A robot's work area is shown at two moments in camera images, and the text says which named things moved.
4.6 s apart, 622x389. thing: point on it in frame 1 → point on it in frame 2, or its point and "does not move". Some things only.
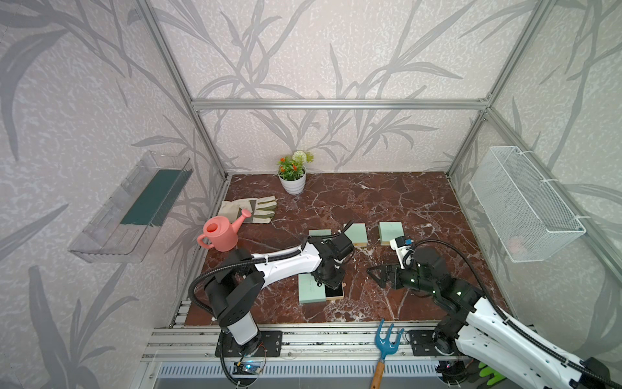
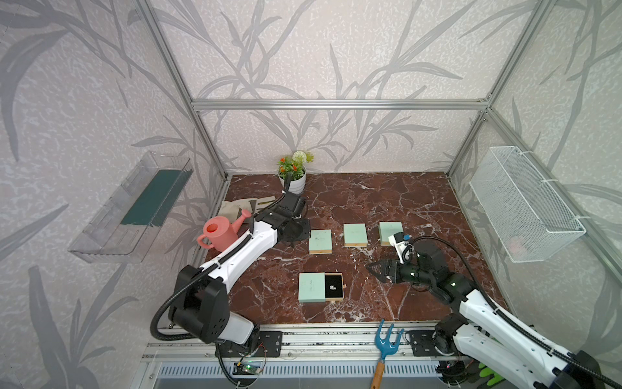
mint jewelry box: (389, 230) does not move
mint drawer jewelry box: (357, 233) does not move
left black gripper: (334, 284) → (306, 232)
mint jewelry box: (309, 291) does not move
